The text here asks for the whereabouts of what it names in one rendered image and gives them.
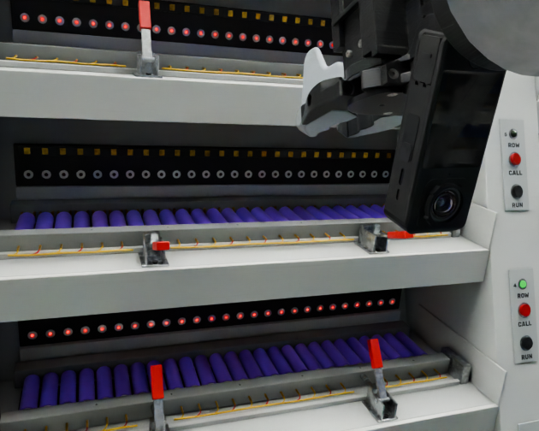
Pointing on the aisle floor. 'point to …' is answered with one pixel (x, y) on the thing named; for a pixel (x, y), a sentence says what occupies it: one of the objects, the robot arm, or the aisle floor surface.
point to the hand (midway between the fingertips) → (328, 132)
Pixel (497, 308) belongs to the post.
